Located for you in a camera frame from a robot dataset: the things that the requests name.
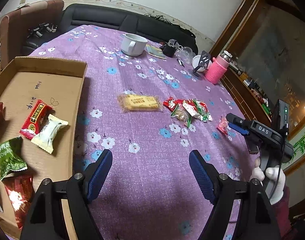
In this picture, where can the small red snack packet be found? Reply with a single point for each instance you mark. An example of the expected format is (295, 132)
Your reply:
(171, 103)

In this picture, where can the pink knitted thermos bottle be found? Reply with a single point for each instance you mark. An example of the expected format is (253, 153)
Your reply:
(218, 67)

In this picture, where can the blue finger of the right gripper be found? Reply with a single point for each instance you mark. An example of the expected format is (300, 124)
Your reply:
(237, 120)
(238, 129)

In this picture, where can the wooden cabinet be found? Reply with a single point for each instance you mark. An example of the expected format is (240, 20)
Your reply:
(267, 41)

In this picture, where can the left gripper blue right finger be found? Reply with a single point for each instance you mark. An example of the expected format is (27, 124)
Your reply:
(206, 176)

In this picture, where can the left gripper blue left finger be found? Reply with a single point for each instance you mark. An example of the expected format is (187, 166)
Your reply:
(96, 174)

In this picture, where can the dark red snack bag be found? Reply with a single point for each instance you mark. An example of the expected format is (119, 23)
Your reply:
(20, 192)

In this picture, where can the brown cardboard box tray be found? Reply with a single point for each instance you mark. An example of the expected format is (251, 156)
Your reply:
(31, 88)

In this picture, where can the brown armchair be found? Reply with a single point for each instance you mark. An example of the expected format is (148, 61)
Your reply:
(14, 26)

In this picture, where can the white snack pouch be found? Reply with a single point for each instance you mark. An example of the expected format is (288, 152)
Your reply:
(45, 138)

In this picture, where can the white ceramic mug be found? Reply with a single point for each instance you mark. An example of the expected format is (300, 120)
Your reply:
(133, 45)

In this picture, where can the red snack bar in box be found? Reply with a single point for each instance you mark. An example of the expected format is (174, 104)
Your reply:
(33, 122)

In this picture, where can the white gloved right hand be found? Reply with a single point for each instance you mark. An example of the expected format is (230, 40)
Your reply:
(273, 174)

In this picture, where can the yellow biscuit packet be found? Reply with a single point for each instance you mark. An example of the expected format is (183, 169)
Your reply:
(138, 103)

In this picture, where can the clear plastic cup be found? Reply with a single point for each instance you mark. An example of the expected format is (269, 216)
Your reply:
(185, 54)

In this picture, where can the clear green nut packet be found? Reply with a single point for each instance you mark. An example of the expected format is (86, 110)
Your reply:
(182, 115)

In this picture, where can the green snack bag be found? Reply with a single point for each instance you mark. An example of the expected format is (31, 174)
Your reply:
(10, 161)

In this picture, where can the small pink candy packet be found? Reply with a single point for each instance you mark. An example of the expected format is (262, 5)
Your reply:
(223, 125)

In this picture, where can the black round cup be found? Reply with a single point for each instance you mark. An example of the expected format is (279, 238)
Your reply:
(169, 49)

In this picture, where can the purple floral tablecloth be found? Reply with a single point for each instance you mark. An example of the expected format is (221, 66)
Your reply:
(150, 191)

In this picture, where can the black phone stand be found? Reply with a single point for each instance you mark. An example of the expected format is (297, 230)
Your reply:
(201, 63)

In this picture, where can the red white snack packet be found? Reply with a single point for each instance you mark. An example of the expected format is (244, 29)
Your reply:
(197, 109)

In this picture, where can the black leather sofa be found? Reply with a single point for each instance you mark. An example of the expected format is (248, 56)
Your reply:
(152, 28)

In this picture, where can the green notebook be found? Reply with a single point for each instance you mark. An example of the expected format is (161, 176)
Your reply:
(154, 51)

